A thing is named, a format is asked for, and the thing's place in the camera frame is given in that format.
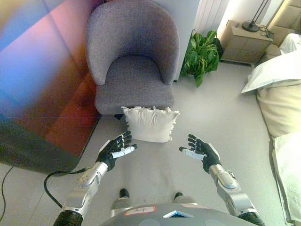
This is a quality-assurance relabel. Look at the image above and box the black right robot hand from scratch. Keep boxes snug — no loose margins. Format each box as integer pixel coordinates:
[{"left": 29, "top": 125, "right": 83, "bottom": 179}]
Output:
[{"left": 179, "top": 134, "right": 222, "bottom": 174}]

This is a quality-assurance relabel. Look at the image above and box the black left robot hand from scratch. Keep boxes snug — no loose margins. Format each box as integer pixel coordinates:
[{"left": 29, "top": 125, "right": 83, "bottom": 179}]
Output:
[{"left": 97, "top": 130, "right": 138, "bottom": 171}]

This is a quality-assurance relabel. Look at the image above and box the white fringed pillow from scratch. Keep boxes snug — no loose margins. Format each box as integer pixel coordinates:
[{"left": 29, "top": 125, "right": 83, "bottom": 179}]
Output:
[{"left": 120, "top": 105, "right": 181, "bottom": 143}]

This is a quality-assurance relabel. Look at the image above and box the white bed pillow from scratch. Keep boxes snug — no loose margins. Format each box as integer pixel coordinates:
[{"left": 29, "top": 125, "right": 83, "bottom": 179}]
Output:
[{"left": 240, "top": 49, "right": 301, "bottom": 94}]

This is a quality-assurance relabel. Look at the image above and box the grey robot torso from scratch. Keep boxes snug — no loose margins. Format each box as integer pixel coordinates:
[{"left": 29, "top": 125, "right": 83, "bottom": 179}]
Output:
[{"left": 98, "top": 203, "right": 257, "bottom": 226}]

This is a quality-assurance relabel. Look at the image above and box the bed with beige cover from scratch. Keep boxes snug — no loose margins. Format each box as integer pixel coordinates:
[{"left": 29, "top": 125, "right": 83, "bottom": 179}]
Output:
[{"left": 256, "top": 32, "right": 301, "bottom": 224}]

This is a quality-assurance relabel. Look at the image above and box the green potted plant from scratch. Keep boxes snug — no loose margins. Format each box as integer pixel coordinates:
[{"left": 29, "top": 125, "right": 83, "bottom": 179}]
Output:
[{"left": 180, "top": 30, "right": 221, "bottom": 88}]

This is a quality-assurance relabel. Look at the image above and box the grey fabric armchair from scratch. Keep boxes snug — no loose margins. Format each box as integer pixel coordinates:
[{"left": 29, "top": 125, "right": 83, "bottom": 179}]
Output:
[{"left": 85, "top": 0, "right": 180, "bottom": 116}]

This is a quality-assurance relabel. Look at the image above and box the beige wooden nightstand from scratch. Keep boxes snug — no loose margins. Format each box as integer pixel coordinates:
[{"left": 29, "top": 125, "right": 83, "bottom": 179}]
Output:
[{"left": 220, "top": 19, "right": 274, "bottom": 67}]

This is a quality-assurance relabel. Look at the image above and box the black lamp base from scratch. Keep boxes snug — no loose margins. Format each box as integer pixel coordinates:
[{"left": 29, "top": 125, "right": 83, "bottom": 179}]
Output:
[{"left": 241, "top": 0, "right": 271, "bottom": 32}]

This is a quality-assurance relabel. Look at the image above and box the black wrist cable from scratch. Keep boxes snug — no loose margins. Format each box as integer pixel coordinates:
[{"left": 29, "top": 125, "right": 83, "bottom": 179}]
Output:
[{"left": 44, "top": 166, "right": 93, "bottom": 209}]

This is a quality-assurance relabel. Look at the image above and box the thin black floor cable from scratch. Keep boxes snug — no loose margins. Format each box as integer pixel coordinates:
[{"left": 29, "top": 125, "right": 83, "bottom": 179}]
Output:
[{"left": 0, "top": 166, "right": 14, "bottom": 223}]

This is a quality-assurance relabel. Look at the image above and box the black cable on nightstand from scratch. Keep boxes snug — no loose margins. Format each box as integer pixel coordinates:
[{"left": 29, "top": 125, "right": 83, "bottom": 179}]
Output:
[{"left": 259, "top": 24, "right": 275, "bottom": 38}]

